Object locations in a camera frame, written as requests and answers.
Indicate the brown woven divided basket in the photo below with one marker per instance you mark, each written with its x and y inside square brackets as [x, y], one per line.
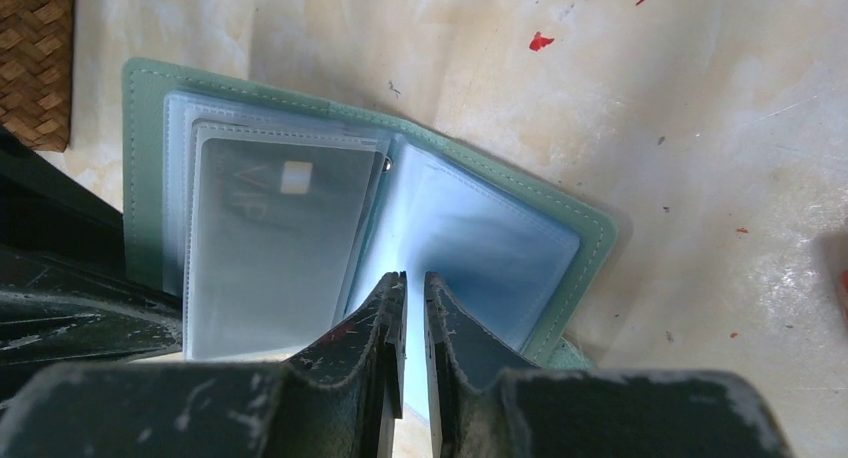
[36, 71]

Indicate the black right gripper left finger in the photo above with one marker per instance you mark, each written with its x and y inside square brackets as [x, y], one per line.
[338, 397]

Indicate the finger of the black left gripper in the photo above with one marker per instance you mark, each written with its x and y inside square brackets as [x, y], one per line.
[54, 311]

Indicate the green leather card holder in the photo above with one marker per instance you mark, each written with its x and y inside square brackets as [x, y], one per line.
[517, 253]

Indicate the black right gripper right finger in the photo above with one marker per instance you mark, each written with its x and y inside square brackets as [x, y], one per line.
[486, 400]

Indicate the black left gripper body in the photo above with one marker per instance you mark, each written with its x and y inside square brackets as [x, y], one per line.
[45, 211]

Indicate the silver credit card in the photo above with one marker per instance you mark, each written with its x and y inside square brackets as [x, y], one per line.
[273, 233]

